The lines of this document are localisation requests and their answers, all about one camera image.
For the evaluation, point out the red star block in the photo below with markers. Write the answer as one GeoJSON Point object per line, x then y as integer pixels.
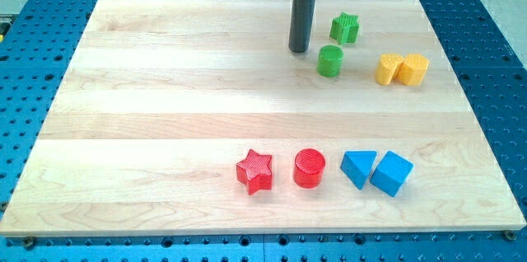
{"type": "Point", "coordinates": [255, 172]}

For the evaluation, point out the green star block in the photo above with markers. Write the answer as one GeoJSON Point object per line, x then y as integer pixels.
{"type": "Point", "coordinates": [345, 28]}

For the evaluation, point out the red cylinder block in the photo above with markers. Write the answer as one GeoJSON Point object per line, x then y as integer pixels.
{"type": "Point", "coordinates": [309, 167]}

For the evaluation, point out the green cylinder block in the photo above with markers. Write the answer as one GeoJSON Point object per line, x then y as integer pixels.
{"type": "Point", "coordinates": [329, 61]}

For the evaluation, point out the light wooden board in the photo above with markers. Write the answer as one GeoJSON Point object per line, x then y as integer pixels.
{"type": "Point", "coordinates": [162, 98]}

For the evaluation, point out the blue triangle block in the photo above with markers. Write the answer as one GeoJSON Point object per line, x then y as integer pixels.
{"type": "Point", "coordinates": [356, 165]}

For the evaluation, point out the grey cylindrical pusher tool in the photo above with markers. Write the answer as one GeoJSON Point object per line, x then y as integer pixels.
{"type": "Point", "coordinates": [302, 12]}

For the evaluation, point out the blue cube block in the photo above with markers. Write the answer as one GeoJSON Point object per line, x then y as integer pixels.
{"type": "Point", "coordinates": [391, 173]}

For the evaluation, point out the yellow hexagon block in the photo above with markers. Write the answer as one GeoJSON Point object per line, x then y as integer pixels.
{"type": "Point", "coordinates": [413, 69]}

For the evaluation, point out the blue perforated table plate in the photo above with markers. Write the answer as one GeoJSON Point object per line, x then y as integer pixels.
{"type": "Point", "coordinates": [488, 58]}

